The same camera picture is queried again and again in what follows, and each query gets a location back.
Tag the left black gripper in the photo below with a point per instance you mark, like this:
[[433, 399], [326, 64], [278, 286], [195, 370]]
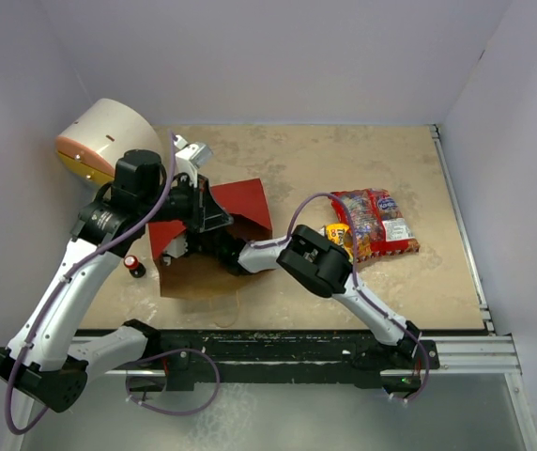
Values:
[[214, 215]]

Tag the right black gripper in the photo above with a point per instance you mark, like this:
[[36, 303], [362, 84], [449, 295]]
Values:
[[190, 241]]

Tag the red brown paper bag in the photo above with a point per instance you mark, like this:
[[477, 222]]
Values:
[[197, 278]]

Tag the large red snack bag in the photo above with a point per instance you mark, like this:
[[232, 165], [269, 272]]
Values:
[[380, 227]]

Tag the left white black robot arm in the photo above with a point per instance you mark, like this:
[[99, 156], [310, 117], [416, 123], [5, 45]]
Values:
[[40, 360]]

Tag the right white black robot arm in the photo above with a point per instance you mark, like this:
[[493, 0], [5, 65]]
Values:
[[323, 268]]

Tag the small red black bottle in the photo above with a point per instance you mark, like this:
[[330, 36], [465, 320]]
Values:
[[134, 266]]

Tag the white cylindrical toy drawer cabinet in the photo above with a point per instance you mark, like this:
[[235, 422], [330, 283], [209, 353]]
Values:
[[93, 143]]

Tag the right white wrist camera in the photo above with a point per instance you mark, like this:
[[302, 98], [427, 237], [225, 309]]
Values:
[[176, 248]]

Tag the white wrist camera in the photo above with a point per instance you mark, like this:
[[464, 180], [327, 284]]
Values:
[[176, 248], [190, 157]]

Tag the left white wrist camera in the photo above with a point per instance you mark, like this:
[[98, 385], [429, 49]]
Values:
[[190, 157]]

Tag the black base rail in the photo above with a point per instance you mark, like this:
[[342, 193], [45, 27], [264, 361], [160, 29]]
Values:
[[351, 357]]

